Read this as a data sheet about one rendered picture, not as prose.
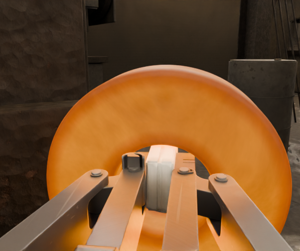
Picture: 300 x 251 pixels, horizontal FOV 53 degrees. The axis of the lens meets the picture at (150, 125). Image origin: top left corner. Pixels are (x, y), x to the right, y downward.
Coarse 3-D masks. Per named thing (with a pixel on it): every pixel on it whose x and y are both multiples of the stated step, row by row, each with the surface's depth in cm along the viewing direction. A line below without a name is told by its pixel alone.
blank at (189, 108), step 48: (96, 96) 17; (144, 96) 17; (192, 96) 17; (240, 96) 16; (96, 144) 18; (144, 144) 18; (192, 144) 17; (240, 144) 17; (48, 192) 20; (288, 192) 18; (144, 240) 20
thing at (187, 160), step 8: (176, 160) 18; (184, 160) 18; (192, 160) 18; (192, 168) 17; (200, 184) 15; (200, 192) 15; (208, 192) 14; (200, 200) 15; (208, 200) 14; (200, 208) 15; (208, 208) 15; (216, 208) 14; (208, 216) 15; (216, 216) 15
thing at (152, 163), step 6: (150, 150) 18; (156, 150) 17; (150, 156) 17; (156, 156) 17; (150, 162) 16; (156, 162) 16; (150, 168) 16; (156, 168) 16; (150, 174) 16; (156, 174) 16; (150, 180) 16; (156, 180) 16; (150, 186) 16; (156, 186) 16; (150, 192) 16; (156, 192) 16; (150, 198) 17; (156, 198) 16; (150, 204) 17; (156, 204) 17; (150, 210) 17; (156, 210) 17
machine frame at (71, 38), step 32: (0, 0) 47; (32, 0) 49; (64, 0) 51; (0, 32) 48; (32, 32) 50; (64, 32) 52; (0, 64) 49; (32, 64) 51; (64, 64) 53; (0, 96) 50; (32, 96) 52; (64, 96) 54; (0, 128) 46; (32, 128) 48; (0, 160) 46; (32, 160) 49; (0, 192) 48; (32, 192) 50; (0, 224) 49
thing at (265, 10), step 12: (240, 0) 401; (252, 0) 398; (264, 0) 380; (240, 12) 404; (252, 12) 400; (264, 12) 384; (240, 24) 408; (252, 24) 403; (264, 24) 388; (240, 36) 412; (252, 36) 405; (264, 36) 392; (240, 48) 417; (252, 48) 407; (264, 48) 397
